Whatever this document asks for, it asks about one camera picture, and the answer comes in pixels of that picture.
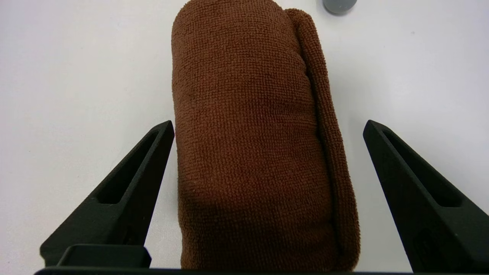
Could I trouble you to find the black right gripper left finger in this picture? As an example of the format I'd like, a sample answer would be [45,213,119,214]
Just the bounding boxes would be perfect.
[40,121,175,267]

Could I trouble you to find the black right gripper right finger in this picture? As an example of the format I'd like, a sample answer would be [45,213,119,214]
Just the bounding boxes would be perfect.
[363,120,489,272]

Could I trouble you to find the brown towel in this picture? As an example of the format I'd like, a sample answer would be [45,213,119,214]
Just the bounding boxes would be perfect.
[171,0,361,272]

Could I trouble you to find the peeler with grey handle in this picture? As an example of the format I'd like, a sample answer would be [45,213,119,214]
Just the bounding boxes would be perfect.
[322,0,358,15]

